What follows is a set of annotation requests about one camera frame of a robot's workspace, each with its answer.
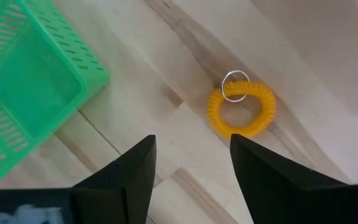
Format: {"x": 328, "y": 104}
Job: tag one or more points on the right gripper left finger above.
{"x": 120, "y": 199}

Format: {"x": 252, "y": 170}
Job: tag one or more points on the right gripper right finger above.
{"x": 291, "y": 199}

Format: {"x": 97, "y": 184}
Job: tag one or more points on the green plastic basket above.
{"x": 33, "y": 81}

